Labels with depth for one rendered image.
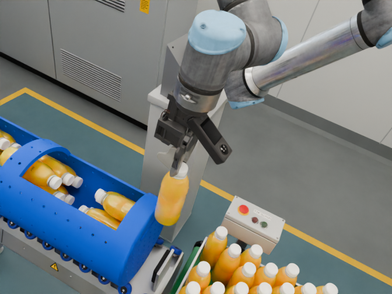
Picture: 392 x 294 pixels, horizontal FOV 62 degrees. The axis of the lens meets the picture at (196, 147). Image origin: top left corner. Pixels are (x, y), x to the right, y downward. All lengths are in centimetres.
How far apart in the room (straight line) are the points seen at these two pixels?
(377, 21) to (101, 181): 101
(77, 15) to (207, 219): 190
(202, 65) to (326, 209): 255
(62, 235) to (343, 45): 102
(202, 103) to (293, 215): 227
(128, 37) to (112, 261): 199
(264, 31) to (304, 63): 60
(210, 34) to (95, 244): 66
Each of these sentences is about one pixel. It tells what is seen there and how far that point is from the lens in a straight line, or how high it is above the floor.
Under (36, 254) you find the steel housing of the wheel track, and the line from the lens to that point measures 132.
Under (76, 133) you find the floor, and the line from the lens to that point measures 302.
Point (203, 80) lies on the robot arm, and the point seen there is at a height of 172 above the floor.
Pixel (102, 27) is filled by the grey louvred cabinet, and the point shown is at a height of 83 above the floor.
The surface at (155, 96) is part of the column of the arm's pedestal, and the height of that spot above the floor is 110.
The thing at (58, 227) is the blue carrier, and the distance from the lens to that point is 103.
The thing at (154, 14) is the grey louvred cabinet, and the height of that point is 109.
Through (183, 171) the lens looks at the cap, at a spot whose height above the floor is 145.
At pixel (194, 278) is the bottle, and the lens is 108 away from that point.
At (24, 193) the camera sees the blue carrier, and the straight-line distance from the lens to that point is 108.
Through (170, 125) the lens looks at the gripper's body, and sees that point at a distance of 68.
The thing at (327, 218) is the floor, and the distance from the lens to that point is 296.
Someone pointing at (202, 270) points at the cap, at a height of 111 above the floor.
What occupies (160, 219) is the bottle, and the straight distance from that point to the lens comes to 91.
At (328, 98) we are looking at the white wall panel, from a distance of 366.
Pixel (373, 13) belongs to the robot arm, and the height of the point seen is 176.
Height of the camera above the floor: 202
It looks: 42 degrees down
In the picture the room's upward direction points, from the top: 15 degrees clockwise
